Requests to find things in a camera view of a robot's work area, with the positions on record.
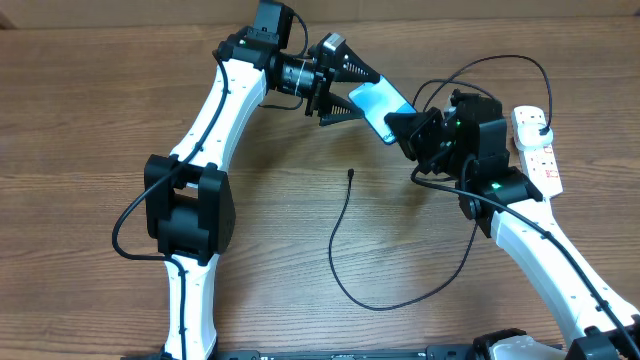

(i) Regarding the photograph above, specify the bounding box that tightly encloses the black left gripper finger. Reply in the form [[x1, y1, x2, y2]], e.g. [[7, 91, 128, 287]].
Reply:
[[334, 43, 380, 83], [318, 93, 364, 126]]

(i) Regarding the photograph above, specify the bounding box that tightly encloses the white power strip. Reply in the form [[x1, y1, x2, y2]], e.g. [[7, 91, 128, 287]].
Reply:
[[511, 105, 563, 200]]

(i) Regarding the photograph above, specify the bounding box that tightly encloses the black USB charging cable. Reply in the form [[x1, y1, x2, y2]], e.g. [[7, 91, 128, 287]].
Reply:
[[328, 54, 554, 312]]

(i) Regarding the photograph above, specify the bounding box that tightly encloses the white charger plug adapter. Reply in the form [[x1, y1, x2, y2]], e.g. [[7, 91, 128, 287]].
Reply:
[[514, 124, 554, 152]]

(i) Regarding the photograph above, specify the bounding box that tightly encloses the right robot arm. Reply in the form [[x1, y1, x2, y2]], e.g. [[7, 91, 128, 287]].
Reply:
[[384, 91, 639, 359]]

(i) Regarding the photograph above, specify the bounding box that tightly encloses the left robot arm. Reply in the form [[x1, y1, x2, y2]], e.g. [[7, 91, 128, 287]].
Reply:
[[144, 1, 380, 359]]

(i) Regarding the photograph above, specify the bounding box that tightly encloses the Samsung Galaxy smartphone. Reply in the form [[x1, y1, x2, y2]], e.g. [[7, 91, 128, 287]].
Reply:
[[348, 76, 416, 145]]

